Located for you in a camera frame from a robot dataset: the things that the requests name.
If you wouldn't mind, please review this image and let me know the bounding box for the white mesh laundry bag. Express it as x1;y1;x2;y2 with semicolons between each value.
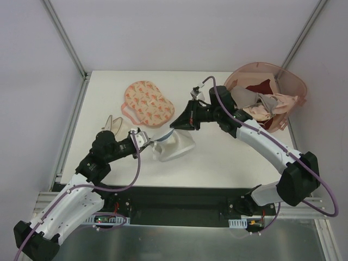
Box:
150;128;196;162

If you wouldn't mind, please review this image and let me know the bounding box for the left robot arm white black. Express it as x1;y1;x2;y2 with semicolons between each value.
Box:
14;129;153;260

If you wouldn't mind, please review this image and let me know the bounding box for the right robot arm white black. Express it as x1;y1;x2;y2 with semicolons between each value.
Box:
170;85;320;216

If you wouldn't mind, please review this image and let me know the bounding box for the small beige mesh bag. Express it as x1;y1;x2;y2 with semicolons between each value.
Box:
102;115;131;140

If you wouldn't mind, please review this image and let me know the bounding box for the grey bra in tub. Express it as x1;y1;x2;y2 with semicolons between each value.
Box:
231;86;278;113

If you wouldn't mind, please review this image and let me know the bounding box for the floral pink laundry pouch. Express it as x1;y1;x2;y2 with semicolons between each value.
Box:
121;80;175;128

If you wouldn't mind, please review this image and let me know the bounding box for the pink bra in tub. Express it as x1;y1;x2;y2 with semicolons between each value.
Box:
243;94;299;121

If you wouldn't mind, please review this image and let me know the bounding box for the dark red garment in tub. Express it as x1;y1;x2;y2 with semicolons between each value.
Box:
246;79;273;95

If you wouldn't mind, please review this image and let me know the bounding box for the left controller board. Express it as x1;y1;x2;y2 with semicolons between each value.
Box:
83;214;130;226

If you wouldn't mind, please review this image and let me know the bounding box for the controller board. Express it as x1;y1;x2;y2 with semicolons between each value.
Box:
228;217;265;229
83;214;130;226

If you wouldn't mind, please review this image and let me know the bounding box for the pink translucent plastic tub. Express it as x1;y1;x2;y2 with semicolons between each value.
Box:
225;62;307;133

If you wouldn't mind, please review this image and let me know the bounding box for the right controller board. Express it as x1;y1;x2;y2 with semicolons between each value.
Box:
228;217;265;229

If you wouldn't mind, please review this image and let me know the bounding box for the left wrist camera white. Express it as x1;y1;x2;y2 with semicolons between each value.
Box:
129;128;151;148

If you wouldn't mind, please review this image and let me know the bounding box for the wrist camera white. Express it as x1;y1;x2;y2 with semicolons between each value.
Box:
129;128;151;148
190;86;205;101

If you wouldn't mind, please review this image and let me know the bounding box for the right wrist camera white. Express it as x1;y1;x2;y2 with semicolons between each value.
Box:
190;86;205;101

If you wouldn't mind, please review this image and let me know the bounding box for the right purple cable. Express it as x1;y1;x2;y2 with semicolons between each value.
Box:
201;76;340;236

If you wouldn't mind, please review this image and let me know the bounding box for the purple cable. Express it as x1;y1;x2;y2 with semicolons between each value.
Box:
201;76;340;236
13;130;142;261

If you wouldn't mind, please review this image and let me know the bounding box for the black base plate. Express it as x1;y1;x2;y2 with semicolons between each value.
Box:
51;183;312;226

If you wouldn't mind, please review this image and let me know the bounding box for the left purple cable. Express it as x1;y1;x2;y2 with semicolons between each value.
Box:
13;130;142;261

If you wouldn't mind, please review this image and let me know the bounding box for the left aluminium frame post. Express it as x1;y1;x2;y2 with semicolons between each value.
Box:
41;0;88;80

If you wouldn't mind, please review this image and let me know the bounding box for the aluminium frame post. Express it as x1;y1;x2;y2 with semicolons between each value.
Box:
281;0;330;70
41;0;88;80

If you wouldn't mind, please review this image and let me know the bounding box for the aluminium front rail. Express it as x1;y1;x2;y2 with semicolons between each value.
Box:
278;197;327;220

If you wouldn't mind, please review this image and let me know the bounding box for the right aluminium frame post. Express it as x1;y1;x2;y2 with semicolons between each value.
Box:
281;0;330;70

